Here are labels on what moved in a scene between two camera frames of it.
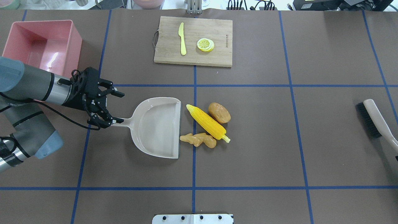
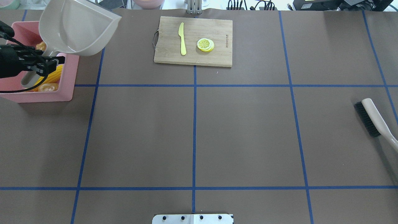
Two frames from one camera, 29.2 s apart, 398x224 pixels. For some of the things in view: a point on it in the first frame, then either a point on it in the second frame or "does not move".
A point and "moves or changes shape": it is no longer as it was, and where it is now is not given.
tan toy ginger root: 196,139 -> 41,45
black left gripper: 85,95 -> 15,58
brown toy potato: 219,113 moves or changes shape
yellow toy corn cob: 213,129 moves or changes shape
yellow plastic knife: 181,33 does not move
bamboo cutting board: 195,41 does not move
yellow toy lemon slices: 205,44 does not move
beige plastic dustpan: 155,124 -> 73,27
